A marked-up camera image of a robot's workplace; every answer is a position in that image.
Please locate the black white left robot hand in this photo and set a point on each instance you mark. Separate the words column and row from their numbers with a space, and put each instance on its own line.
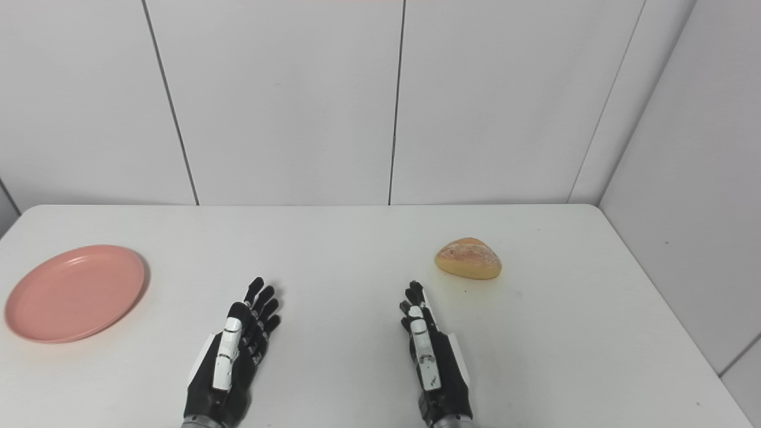
column 229, row 356

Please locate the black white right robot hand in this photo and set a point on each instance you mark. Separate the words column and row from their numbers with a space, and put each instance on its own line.
column 437, row 368

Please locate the golden brown bread roll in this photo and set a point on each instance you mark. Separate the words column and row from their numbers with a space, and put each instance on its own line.
column 468, row 259

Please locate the pink round plate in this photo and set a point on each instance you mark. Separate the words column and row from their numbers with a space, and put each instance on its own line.
column 74, row 294

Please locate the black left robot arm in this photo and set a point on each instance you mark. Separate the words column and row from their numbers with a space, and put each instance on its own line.
column 199, row 423

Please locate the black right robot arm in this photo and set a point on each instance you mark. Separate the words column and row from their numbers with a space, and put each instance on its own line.
column 453, row 424

